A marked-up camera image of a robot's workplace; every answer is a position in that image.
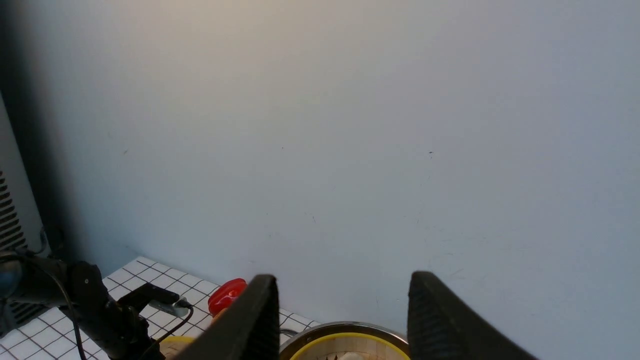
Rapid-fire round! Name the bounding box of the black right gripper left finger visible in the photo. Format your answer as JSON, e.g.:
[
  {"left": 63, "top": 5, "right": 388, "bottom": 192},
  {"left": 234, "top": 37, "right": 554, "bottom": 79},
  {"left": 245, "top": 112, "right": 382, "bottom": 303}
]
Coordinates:
[{"left": 174, "top": 274, "right": 281, "bottom": 360}]

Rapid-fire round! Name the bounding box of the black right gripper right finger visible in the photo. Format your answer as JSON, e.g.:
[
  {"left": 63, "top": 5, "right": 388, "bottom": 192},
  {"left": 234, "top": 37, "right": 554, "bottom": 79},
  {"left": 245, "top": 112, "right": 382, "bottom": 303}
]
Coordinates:
[{"left": 407, "top": 271, "right": 535, "bottom": 360}]

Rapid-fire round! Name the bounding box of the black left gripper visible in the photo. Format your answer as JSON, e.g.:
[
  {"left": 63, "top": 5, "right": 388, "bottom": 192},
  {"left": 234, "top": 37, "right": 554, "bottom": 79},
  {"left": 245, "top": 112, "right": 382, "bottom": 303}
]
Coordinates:
[{"left": 60, "top": 261, "right": 165, "bottom": 360}]

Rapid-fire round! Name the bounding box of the yellow rimmed bamboo steamer lid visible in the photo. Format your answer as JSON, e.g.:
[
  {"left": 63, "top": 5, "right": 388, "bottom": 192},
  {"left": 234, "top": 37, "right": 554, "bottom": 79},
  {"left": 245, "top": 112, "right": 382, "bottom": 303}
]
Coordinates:
[{"left": 159, "top": 336, "right": 195, "bottom": 360}]

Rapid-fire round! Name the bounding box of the yellow rimmed bamboo steamer basket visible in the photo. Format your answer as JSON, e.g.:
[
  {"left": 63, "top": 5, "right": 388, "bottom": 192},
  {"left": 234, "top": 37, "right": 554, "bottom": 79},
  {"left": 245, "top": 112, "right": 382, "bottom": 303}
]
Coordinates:
[{"left": 286, "top": 332, "right": 410, "bottom": 360}]

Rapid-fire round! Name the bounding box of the stainless steel pot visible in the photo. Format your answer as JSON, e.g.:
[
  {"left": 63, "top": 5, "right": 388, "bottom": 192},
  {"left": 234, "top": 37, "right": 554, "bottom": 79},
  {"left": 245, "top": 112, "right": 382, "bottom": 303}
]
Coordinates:
[{"left": 279, "top": 321, "right": 410, "bottom": 360}]

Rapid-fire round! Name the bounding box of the red bell pepper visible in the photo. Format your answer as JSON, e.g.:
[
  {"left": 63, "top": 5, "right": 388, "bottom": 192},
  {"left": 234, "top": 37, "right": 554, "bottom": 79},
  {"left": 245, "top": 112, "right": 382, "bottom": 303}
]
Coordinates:
[{"left": 207, "top": 278, "right": 248, "bottom": 318}]

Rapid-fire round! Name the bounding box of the white checkered tablecloth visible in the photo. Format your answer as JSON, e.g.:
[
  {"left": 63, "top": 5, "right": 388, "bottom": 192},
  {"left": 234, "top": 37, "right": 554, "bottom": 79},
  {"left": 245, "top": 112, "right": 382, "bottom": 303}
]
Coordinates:
[{"left": 0, "top": 256, "right": 321, "bottom": 360}]

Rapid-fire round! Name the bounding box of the black camera cable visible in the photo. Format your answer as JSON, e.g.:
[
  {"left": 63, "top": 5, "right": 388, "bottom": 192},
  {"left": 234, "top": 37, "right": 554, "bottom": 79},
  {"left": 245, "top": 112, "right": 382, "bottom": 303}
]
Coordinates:
[{"left": 15, "top": 252, "right": 195, "bottom": 360}]

